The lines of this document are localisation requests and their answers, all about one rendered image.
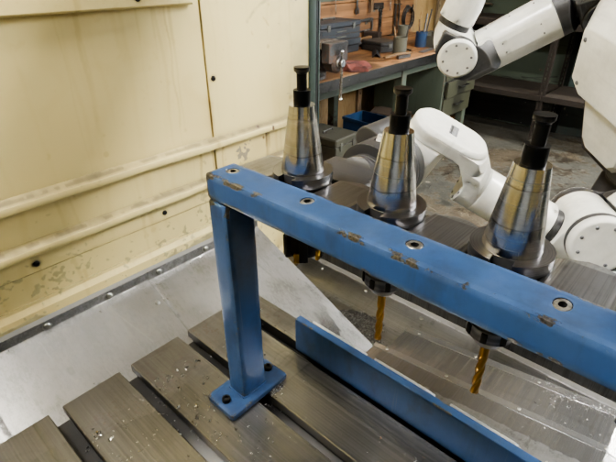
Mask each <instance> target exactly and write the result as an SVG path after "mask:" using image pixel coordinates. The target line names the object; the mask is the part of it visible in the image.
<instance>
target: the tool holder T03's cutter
mask: <svg viewBox="0 0 616 462"><path fill-rule="evenodd" d="M489 353H490V349H486V348H483V347H480V349H479V352H478V363H477V365H476V366H475V375H474V376H473V378H472V386H471V388H470V390H469V391H470V392H471V393H473V394H478V393H479V387H480V384H481V382H482V376H483V374H484V371H485V365H486V362H487V360H488V357H489Z"/></svg>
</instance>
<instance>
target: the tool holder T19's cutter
mask: <svg viewBox="0 0 616 462"><path fill-rule="evenodd" d="M385 302H386V297H381V296H378V300H377V307H378V310H377V312H376V320H377V321H376V323H375V334H374V339H376V340H381V332H382V327H383V318H384V308H385Z"/></svg>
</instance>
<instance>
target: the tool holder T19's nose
mask: <svg viewBox="0 0 616 462"><path fill-rule="evenodd" d="M362 280H363V281H364V282H365V284H366V285H367V286H368V287H369V288H370V289H371V290H372V292H373V293H374V294H376V295H378V296H381V297H387V296H390V295H392V294H393V293H395V292H396V291H397V290H400V289H399V288H397V287H395V286H393V285H391V284H389V283H387V282H385V281H383V280H380V279H378V278H376V277H374V276H372V275H370V274H368V273H366V272H364V271H363V272H362Z"/></svg>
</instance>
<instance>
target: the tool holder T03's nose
mask: <svg viewBox="0 0 616 462"><path fill-rule="evenodd" d="M465 321H466V320H465ZM466 322H467V323H466V331H467V333H468V334H470V336H471V337H472V338H473V339H474V340H475V342H476V343H477V344H478V345H479V346H480V347H483V348H486V349H496V348H499V347H506V346H507V345H509V344H510V343H511V342H510V341H508V340H506V339H504V338H502V337H500V336H498V335H495V334H493V333H491V332H489V331H487V330H485V329H483V328H481V327H479V326H477V325H475V324H472V323H470V322H468V321H466Z"/></svg>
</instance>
